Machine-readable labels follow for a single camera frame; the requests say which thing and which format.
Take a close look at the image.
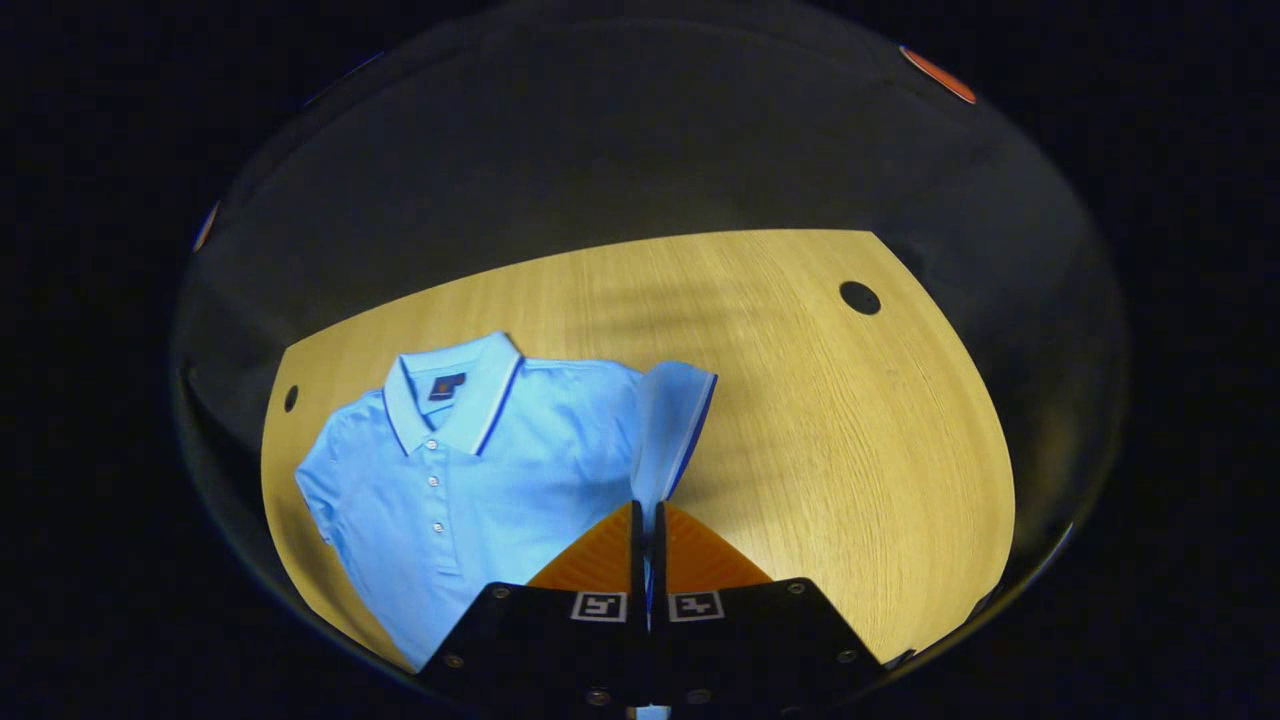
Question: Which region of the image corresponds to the light blue T-shirt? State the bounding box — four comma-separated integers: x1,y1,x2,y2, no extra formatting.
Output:
295,331,719,720

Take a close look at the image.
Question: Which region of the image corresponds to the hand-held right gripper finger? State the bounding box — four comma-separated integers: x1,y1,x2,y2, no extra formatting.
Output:
418,500,647,711
650,500,887,711

